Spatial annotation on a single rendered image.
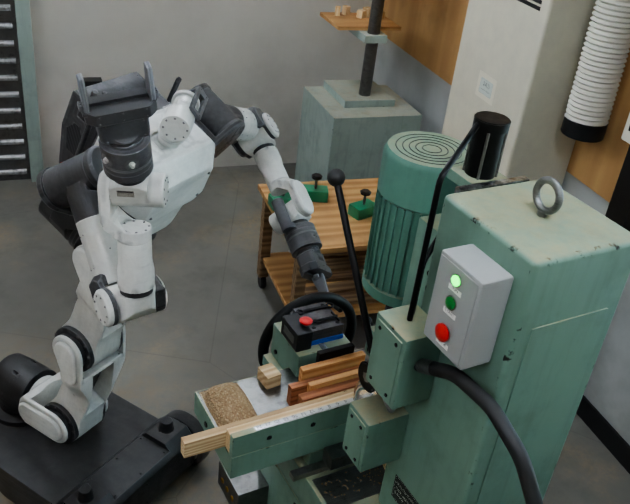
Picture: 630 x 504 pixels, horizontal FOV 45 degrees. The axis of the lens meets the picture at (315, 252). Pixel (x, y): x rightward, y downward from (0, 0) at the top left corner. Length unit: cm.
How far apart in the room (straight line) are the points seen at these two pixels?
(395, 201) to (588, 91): 154
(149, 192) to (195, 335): 195
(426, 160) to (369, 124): 244
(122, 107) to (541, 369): 80
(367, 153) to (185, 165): 220
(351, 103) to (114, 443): 206
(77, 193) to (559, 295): 96
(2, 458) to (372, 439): 148
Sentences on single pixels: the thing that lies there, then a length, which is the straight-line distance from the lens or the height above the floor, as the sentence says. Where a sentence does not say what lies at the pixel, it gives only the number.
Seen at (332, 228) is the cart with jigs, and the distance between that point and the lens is 311.
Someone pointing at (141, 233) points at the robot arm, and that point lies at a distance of 146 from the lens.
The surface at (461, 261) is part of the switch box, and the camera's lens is 114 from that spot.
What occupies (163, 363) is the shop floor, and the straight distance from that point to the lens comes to 318.
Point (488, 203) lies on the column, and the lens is 124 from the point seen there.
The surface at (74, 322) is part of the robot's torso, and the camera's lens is 224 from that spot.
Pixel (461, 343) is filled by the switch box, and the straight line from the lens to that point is 117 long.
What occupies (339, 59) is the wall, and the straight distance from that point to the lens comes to 473.
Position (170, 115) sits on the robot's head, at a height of 143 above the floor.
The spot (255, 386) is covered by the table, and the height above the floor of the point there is 90.
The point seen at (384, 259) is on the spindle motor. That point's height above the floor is 129.
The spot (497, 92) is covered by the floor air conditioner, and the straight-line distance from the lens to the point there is 307.
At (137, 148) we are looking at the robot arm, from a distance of 135.
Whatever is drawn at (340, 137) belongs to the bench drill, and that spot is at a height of 60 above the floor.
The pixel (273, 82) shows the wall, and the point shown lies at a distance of 463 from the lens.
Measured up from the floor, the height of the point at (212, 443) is 92.
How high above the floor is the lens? 205
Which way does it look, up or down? 31 degrees down
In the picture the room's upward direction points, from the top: 7 degrees clockwise
